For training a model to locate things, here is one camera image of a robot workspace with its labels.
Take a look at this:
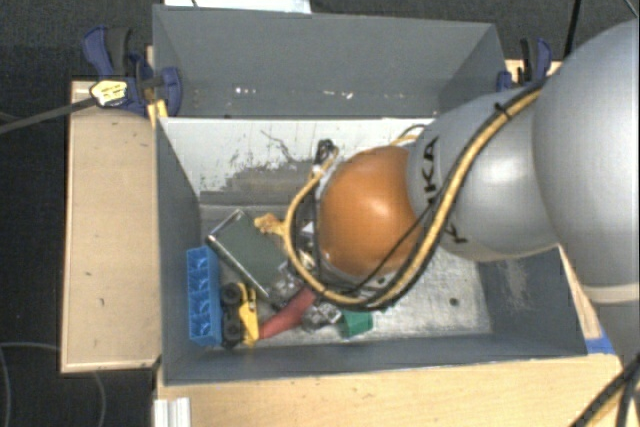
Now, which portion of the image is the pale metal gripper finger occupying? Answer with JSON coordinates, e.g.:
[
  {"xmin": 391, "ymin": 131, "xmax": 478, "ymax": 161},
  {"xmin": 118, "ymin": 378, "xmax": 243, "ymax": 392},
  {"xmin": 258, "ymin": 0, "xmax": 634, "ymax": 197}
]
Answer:
[
  {"xmin": 269, "ymin": 270, "xmax": 304, "ymax": 306},
  {"xmin": 299, "ymin": 303, "xmax": 343, "ymax": 333}
]

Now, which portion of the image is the red rod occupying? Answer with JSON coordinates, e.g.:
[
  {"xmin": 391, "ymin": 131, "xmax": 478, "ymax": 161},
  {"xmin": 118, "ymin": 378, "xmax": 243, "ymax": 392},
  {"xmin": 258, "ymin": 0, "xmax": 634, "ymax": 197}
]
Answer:
[{"xmin": 258, "ymin": 287, "xmax": 319, "ymax": 342}]

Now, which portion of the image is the yellow and black toy car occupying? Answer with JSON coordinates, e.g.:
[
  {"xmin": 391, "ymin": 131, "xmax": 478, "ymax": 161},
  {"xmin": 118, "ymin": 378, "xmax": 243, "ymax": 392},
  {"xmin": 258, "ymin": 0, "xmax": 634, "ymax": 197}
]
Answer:
[{"xmin": 219, "ymin": 281, "xmax": 262, "ymax": 349}]

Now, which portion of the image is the dark green flat block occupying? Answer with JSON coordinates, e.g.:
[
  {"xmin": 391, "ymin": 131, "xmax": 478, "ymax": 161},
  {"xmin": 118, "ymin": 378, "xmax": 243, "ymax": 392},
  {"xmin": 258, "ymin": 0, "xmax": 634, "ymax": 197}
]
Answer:
[{"xmin": 205, "ymin": 208, "xmax": 292, "ymax": 300}]

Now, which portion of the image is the yellow toy animal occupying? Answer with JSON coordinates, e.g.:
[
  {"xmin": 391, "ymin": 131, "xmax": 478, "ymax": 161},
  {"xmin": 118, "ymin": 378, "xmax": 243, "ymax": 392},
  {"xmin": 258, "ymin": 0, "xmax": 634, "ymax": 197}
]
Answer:
[{"xmin": 254, "ymin": 212, "xmax": 292, "ymax": 239}]

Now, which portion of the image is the blue toy brick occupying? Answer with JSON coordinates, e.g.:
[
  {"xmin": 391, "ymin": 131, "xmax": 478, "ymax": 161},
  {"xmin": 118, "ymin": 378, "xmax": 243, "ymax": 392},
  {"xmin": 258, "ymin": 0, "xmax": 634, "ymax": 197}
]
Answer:
[{"xmin": 186, "ymin": 245, "xmax": 223, "ymax": 348}]

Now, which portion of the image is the pale wood board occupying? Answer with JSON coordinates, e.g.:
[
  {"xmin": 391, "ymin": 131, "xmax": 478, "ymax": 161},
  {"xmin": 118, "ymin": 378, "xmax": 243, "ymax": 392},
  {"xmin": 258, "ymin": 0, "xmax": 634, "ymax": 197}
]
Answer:
[{"xmin": 60, "ymin": 79, "xmax": 164, "ymax": 374}]

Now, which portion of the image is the grey metal bin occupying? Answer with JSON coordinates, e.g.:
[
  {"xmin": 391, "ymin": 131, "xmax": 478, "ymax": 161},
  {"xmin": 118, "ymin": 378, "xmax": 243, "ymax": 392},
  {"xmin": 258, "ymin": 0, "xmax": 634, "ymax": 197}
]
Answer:
[{"xmin": 151, "ymin": 3, "xmax": 589, "ymax": 387}]

